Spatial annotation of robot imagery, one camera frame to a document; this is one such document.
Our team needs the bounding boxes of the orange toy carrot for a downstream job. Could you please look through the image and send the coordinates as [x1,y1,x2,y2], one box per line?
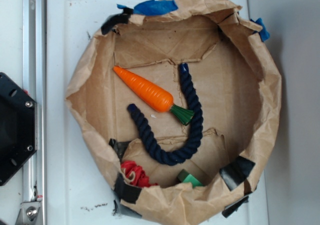
[113,66,195,125]

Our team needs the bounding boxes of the brown paper bag bin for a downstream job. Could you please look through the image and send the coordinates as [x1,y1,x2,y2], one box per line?
[66,0,282,225]

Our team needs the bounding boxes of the black tape inner left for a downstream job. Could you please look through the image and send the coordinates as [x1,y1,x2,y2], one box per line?
[108,138,131,161]

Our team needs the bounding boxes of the black tape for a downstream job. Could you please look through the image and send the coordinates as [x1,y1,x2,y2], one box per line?
[108,138,131,161]
[219,156,256,191]
[114,173,142,204]
[100,7,134,35]

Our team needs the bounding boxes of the green block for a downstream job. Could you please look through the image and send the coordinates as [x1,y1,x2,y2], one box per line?
[177,169,204,187]

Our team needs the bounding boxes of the red crumpled cloth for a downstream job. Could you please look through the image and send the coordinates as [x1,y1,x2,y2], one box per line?
[120,160,158,188]

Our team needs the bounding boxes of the black tape bottom left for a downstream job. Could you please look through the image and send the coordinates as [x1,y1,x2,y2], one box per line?
[114,173,142,204]

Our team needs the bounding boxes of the black tape top left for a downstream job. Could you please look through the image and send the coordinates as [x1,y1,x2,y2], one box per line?
[100,7,134,35]

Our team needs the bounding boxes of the blue tape top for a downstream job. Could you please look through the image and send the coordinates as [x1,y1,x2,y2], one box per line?
[117,0,179,16]

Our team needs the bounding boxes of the blue tape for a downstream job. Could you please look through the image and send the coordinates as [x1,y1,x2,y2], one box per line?
[250,17,270,42]
[117,0,179,16]

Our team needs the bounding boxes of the black tape bottom right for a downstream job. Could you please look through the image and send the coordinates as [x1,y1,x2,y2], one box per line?
[219,156,256,191]

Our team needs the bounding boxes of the white tray board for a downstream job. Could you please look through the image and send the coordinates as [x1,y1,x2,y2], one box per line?
[46,0,269,225]

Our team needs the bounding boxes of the black tape lower right edge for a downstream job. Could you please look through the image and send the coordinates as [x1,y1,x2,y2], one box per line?
[221,195,249,218]

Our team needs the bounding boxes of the blue tape right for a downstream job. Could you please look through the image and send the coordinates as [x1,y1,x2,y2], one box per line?
[250,17,270,42]

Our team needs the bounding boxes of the dark blue rope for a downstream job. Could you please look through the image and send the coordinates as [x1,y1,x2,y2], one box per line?
[127,62,204,166]

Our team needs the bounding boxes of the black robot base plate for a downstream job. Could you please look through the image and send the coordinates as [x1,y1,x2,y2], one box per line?
[0,72,36,186]

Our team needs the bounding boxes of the aluminium rail frame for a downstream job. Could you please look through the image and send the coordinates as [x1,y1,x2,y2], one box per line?
[22,0,47,225]

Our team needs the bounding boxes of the metal corner bracket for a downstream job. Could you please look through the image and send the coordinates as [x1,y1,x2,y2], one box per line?
[15,201,41,225]

